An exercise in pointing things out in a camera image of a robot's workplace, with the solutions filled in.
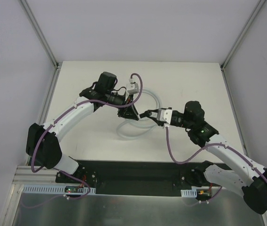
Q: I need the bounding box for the black T-shaped hose fitting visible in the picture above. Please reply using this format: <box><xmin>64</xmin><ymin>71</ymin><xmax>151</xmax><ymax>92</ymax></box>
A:
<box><xmin>139</xmin><ymin>112</ymin><xmax>149</xmax><ymax>119</ymax></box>

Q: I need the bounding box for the white hose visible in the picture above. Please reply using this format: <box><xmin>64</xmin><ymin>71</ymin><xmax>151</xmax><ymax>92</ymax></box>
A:
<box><xmin>116</xmin><ymin>87</ymin><xmax>162</xmax><ymax>140</ymax></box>

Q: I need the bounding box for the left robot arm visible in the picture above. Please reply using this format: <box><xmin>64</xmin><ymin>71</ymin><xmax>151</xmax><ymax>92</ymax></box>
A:
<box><xmin>26</xmin><ymin>72</ymin><xmax>143</xmax><ymax>183</ymax></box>

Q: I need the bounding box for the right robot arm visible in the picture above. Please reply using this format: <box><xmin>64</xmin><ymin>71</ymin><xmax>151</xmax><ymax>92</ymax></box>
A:
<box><xmin>118</xmin><ymin>101</ymin><xmax>267</xmax><ymax>214</ymax></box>

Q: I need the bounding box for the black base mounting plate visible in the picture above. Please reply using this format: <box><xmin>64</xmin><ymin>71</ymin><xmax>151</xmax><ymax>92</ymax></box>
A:
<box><xmin>27</xmin><ymin>159</ymin><xmax>253</xmax><ymax>196</ymax></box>

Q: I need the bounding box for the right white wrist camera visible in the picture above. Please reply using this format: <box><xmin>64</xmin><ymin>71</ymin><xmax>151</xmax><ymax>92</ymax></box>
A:
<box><xmin>157</xmin><ymin>108</ymin><xmax>173</xmax><ymax>124</ymax></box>

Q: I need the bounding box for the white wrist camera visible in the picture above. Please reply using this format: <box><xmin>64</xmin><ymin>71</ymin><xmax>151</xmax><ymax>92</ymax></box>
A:
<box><xmin>126</xmin><ymin>79</ymin><xmax>139</xmax><ymax>95</ymax></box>
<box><xmin>157</xmin><ymin>108</ymin><xmax>173</xmax><ymax>124</ymax></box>

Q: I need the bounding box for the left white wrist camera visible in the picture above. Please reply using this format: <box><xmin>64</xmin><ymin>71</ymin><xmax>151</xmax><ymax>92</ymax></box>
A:
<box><xmin>126</xmin><ymin>79</ymin><xmax>139</xmax><ymax>95</ymax></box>

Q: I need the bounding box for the right white cable duct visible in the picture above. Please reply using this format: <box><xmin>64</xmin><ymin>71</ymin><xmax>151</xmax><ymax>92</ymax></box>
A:
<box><xmin>181</xmin><ymin>188</ymin><xmax>197</xmax><ymax>198</ymax></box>

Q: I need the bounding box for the white cable duct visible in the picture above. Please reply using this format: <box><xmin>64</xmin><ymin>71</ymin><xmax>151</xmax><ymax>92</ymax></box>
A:
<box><xmin>23</xmin><ymin>185</ymin><xmax>96</xmax><ymax>195</ymax></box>
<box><xmin>181</xmin><ymin>188</ymin><xmax>197</xmax><ymax>198</ymax></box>

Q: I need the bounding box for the right aluminium frame post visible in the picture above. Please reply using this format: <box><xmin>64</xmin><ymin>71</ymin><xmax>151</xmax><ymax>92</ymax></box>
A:
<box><xmin>220</xmin><ymin>0</ymin><xmax>267</xmax><ymax>71</ymax></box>

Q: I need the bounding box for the aluminium frame post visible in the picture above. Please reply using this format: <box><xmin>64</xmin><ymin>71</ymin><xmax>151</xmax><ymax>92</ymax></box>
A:
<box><xmin>18</xmin><ymin>0</ymin><xmax>60</xmax><ymax>68</ymax></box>
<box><xmin>220</xmin><ymin>0</ymin><xmax>267</xmax><ymax>71</ymax></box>

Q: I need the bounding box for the left white cable duct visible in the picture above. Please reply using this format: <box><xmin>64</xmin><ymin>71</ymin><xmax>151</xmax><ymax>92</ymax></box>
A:
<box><xmin>23</xmin><ymin>185</ymin><xmax>96</xmax><ymax>195</ymax></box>

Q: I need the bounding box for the left aluminium frame post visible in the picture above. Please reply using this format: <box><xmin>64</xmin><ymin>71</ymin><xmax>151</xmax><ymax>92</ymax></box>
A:
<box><xmin>18</xmin><ymin>0</ymin><xmax>60</xmax><ymax>68</ymax></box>

